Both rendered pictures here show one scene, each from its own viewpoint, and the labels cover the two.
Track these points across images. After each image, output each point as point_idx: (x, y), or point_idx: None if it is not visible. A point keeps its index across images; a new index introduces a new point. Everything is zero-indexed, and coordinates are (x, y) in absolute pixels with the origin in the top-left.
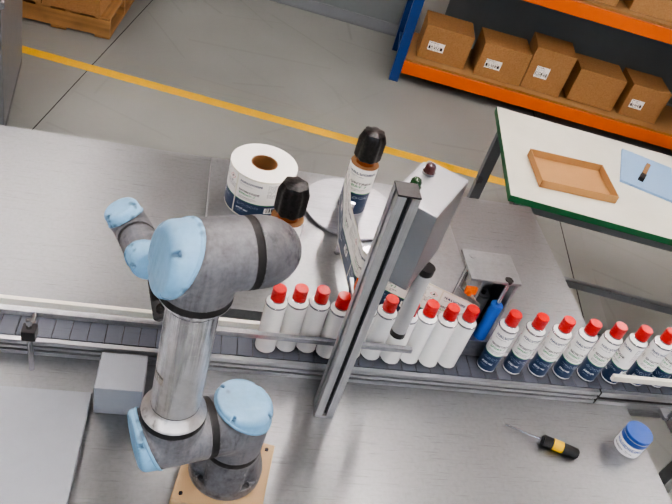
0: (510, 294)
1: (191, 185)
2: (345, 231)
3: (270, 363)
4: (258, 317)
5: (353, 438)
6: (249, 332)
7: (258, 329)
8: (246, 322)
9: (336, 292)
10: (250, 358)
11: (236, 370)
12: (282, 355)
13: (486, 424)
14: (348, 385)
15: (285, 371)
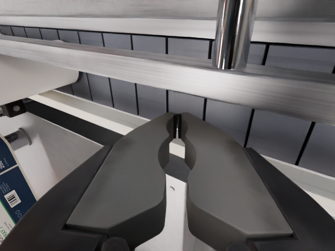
0: None
1: None
2: (7, 223)
3: (54, 16)
4: (104, 134)
5: None
6: (0, 44)
7: (32, 76)
8: (78, 110)
9: (39, 150)
10: (80, 25)
11: (125, 16)
12: (43, 38)
13: None
14: (9, 8)
15: (53, 15)
